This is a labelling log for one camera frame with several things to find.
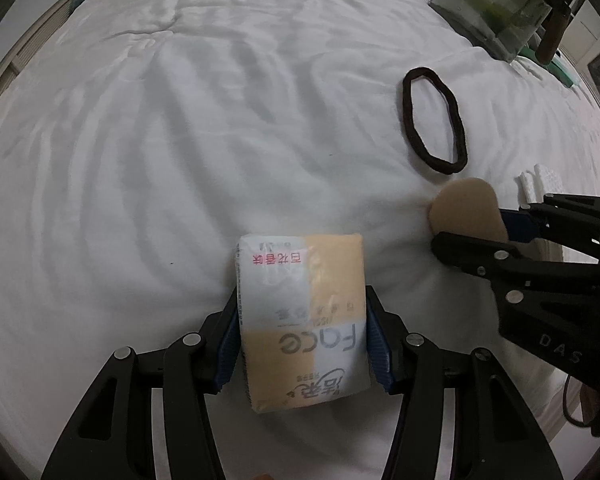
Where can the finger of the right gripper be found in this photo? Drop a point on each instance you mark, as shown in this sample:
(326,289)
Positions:
(493,260)
(560,218)

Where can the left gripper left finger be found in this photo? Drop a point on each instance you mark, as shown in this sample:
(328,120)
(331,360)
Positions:
(109,435)

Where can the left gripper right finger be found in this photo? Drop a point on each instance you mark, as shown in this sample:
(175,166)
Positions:
(495,435)

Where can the white cloth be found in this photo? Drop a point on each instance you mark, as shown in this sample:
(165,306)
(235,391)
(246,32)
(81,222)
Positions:
(534,184)

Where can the beige sponge puff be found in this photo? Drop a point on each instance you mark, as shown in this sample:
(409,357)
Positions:
(468,207)

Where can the black hair band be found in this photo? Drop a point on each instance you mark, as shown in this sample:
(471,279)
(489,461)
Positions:
(431,122)

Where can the tissue pack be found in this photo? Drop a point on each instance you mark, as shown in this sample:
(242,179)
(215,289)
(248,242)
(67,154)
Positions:
(302,314)

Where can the white bed sheet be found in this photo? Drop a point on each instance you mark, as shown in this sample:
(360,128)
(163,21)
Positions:
(147,136)

